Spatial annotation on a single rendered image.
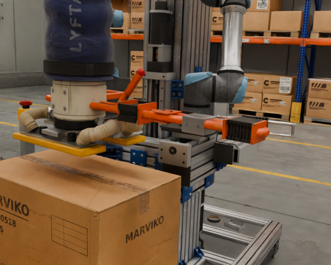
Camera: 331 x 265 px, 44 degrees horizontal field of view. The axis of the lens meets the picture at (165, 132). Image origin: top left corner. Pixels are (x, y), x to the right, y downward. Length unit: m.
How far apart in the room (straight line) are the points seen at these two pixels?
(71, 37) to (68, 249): 0.62
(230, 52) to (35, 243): 1.06
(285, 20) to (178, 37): 6.59
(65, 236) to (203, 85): 0.85
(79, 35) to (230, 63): 0.73
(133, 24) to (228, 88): 8.27
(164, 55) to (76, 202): 0.97
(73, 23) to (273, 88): 7.43
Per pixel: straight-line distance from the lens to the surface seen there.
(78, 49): 1.27
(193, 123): 1.07
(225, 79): 1.74
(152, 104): 1.20
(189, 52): 1.96
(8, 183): 1.39
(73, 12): 1.27
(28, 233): 1.38
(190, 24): 1.96
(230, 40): 1.80
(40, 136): 1.37
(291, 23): 8.46
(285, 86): 8.46
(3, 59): 12.86
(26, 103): 2.41
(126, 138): 1.36
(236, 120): 1.01
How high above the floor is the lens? 1.38
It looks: 12 degrees down
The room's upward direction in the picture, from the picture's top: 2 degrees clockwise
